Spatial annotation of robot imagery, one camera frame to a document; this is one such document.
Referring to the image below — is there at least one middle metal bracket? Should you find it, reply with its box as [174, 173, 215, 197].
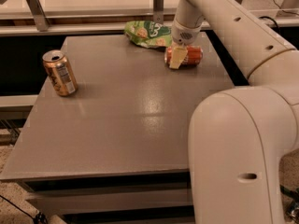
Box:
[153, 0, 164, 24]

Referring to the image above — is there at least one grey cabinet with drawers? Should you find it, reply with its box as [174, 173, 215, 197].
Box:
[1, 34, 232, 224]

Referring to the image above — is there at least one black cable on floor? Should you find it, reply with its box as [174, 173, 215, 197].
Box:
[0, 193, 49, 224]

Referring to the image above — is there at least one green chip bag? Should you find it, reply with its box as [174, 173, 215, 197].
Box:
[124, 21, 172, 49]

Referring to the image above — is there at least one gold soda can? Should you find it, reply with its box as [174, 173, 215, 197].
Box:
[42, 49, 78, 96]

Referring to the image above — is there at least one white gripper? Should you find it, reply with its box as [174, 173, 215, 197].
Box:
[169, 19, 201, 69]

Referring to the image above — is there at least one green tool on floor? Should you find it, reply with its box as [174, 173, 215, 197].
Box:
[280, 186, 299, 224]

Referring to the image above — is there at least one black cable at back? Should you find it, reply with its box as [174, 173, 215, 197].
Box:
[258, 15, 281, 33]

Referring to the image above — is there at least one red coke can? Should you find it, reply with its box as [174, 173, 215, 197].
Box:
[164, 46, 203, 66]

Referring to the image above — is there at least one left metal bracket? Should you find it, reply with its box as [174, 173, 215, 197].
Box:
[26, 0, 49, 32]

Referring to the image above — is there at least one metal bracket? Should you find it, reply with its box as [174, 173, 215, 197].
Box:
[153, 0, 164, 24]
[26, 0, 49, 32]

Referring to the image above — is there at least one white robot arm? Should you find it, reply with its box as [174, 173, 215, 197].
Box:
[172, 0, 299, 224]

